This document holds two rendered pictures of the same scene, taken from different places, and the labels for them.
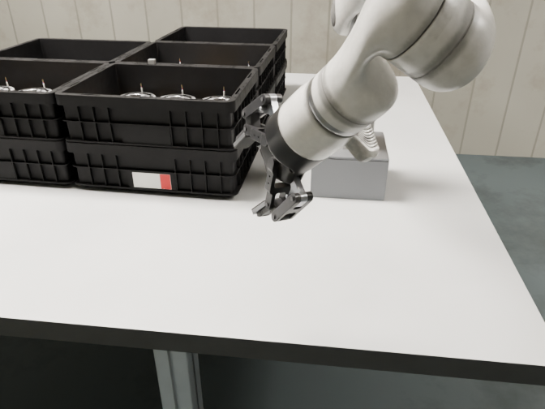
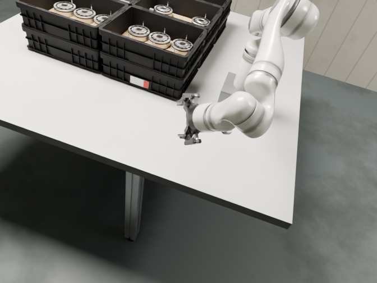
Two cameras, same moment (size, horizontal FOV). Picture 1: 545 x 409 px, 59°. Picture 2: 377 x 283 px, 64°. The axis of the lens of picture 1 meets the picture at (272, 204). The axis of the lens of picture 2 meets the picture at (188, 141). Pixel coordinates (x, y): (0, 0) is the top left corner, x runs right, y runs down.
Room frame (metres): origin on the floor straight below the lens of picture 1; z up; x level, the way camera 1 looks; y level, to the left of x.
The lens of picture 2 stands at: (-0.11, -0.02, 1.55)
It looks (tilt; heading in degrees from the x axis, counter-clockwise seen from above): 45 degrees down; 1
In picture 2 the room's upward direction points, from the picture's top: 13 degrees clockwise
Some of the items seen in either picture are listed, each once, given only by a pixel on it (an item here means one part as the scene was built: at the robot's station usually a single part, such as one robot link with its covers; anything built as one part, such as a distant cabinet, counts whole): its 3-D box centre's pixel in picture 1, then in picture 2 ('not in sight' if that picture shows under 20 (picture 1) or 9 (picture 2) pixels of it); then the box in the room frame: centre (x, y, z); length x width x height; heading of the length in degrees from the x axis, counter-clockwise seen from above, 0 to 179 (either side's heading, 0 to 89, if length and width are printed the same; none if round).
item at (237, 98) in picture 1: (165, 84); (155, 31); (1.13, 0.25, 0.92); 0.40 x 0.30 x 0.02; 81
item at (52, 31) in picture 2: (15, 98); (76, 16); (1.20, 0.65, 0.87); 0.40 x 0.30 x 0.11; 81
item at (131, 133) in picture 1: (167, 105); (154, 42); (1.13, 0.25, 0.87); 0.40 x 0.30 x 0.11; 81
